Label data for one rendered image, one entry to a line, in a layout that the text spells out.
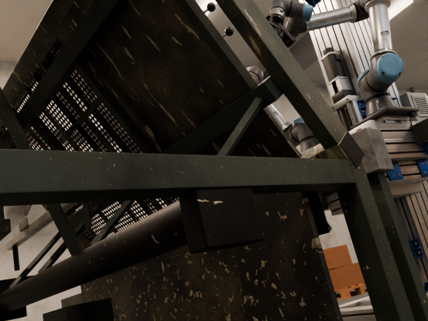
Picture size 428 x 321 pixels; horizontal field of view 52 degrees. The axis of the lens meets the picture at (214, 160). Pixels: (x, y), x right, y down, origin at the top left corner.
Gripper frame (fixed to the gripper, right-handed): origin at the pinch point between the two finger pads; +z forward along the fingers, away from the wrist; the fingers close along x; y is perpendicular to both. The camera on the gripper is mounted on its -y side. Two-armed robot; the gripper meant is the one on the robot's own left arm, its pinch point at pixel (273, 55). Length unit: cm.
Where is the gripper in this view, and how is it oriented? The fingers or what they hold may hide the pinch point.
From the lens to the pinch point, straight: 196.1
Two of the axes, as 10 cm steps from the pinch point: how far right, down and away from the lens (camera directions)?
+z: -2.1, 8.5, -4.8
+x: 4.5, -3.5, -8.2
